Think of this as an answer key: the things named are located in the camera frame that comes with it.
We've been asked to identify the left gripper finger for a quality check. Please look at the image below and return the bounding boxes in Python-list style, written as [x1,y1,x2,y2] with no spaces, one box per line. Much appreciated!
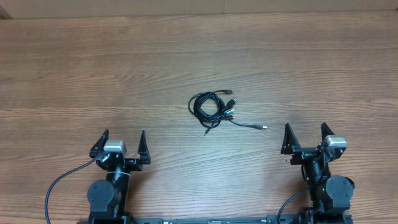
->
[89,129,109,158]
[137,130,151,164]

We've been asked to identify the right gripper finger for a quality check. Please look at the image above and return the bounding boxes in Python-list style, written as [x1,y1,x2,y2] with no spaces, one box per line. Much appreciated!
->
[280,123,301,155]
[321,123,335,141]

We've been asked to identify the black cable black plugs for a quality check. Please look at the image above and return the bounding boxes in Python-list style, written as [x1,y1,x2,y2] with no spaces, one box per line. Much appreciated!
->
[188,90,237,135]

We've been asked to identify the black cable silver plug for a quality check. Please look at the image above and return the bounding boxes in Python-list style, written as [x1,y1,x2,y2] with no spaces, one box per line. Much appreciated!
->
[187,90,267,135]

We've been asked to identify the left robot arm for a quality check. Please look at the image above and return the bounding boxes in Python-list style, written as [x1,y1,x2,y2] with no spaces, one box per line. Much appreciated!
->
[87,130,151,224]

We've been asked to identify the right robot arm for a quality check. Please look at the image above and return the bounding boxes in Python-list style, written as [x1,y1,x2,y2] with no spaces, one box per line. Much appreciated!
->
[276,123,355,223]

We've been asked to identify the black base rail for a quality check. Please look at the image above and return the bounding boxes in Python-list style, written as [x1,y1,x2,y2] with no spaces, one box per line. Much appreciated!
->
[77,213,354,224]

